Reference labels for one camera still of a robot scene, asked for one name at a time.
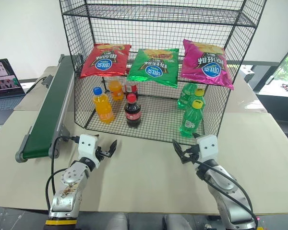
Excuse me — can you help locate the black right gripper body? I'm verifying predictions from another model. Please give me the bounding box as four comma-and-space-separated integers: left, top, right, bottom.
182, 144, 201, 164

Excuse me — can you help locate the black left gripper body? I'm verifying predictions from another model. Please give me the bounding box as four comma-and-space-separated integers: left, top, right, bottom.
96, 145, 112, 161

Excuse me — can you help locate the green conveyor belt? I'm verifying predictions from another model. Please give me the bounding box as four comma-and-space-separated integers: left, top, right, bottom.
15, 54, 84, 164

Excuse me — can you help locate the green soda bottle yellow cap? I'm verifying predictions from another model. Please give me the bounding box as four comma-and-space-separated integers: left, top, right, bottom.
193, 88, 205, 103
180, 99, 205, 139

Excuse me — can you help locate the orange soda bottle blue cap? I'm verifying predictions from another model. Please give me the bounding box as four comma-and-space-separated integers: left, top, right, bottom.
92, 86, 115, 124

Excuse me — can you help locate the cola bottle red cap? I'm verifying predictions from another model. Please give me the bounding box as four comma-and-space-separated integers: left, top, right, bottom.
123, 80, 139, 98
123, 93, 143, 129

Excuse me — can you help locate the magenta chips bag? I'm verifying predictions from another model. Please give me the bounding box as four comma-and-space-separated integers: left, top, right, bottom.
180, 38, 235, 91

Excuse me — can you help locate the red chips bag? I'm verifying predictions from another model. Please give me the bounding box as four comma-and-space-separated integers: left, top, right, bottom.
79, 43, 132, 80

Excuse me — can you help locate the green chips bag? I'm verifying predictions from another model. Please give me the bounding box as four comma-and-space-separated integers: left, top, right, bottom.
126, 48, 180, 89

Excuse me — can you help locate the open laptop computer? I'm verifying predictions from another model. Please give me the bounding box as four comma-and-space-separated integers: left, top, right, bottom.
0, 58, 27, 127

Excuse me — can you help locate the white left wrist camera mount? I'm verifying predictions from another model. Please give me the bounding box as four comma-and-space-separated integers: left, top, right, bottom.
77, 134, 99, 171

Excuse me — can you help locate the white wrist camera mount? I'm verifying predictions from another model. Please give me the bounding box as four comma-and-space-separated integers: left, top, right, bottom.
77, 134, 99, 171
197, 134, 218, 166

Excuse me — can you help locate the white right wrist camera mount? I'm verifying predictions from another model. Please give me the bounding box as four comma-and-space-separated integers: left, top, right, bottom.
197, 134, 218, 166

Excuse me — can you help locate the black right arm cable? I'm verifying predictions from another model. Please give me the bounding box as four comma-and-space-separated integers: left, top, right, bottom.
193, 160, 258, 222

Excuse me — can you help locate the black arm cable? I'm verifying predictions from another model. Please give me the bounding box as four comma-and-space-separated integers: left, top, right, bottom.
45, 135, 80, 213
193, 160, 258, 222

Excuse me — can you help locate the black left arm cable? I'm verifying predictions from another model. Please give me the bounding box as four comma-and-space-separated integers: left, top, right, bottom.
45, 135, 80, 213

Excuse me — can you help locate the black wire mesh rack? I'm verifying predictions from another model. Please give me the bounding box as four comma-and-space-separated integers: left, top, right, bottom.
58, 0, 267, 147

